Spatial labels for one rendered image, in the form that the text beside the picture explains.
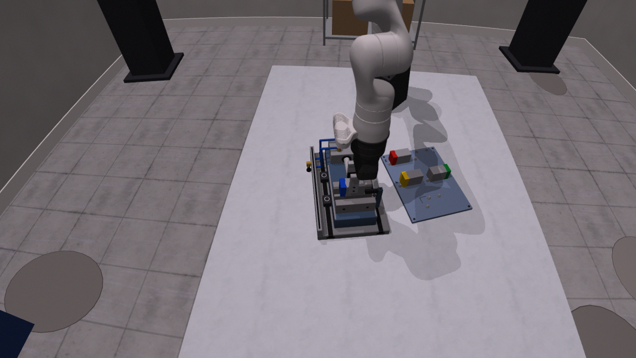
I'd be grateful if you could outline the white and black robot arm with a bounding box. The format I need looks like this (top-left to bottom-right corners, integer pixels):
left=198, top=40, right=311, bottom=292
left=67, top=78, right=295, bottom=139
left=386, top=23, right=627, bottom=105
left=349, top=0, right=413, bottom=123

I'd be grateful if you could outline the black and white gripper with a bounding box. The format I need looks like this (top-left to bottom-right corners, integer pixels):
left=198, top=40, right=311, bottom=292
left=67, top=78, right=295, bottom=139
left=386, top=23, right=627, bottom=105
left=333, top=112, right=391, bottom=193

